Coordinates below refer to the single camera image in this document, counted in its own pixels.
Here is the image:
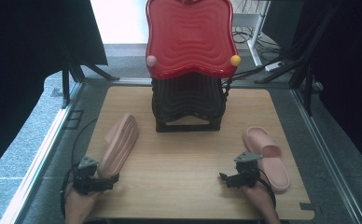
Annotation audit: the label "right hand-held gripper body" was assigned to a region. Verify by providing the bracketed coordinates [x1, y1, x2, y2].
[233, 151, 264, 189]

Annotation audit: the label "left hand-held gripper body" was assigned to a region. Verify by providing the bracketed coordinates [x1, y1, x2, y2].
[72, 156, 108, 196]

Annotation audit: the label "pink slipper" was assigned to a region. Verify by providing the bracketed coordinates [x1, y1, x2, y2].
[96, 112, 140, 179]
[244, 125, 291, 193]

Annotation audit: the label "red and black shoe rack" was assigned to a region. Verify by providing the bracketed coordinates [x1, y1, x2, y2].
[145, 0, 239, 133]

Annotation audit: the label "black metal stand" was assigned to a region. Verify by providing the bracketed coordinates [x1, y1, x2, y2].
[255, 0, 345, 117]
[61, 59, 121, 110]

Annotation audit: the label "white power strip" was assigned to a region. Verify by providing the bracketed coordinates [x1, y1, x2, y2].
[264, 61, 285, 72]

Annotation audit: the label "dark curtain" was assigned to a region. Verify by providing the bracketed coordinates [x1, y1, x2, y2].
[271, 0, 362, 176]
[0, 0, 109, 180]

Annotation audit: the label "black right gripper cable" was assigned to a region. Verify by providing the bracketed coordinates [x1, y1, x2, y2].
[257, 168, 277, 210]

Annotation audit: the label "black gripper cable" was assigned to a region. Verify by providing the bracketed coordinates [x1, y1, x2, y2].
[257, 168, 277, 210]
[60, 118, 99, 218]

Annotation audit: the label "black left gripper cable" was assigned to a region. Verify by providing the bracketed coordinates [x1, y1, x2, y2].
[60, 118, 99, 218]

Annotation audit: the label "aluminium frame rail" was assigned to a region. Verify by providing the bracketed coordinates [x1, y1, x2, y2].
[109, 77, 154, 87]
[0, 83, 84, 224]
[290, 88, 362, 224]

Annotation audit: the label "black floor cables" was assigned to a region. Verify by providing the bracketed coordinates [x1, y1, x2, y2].
[221, 25, 284, 82]

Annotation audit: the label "white metal desk frame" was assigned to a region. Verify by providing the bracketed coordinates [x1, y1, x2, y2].
[230, 0, 271, 68]

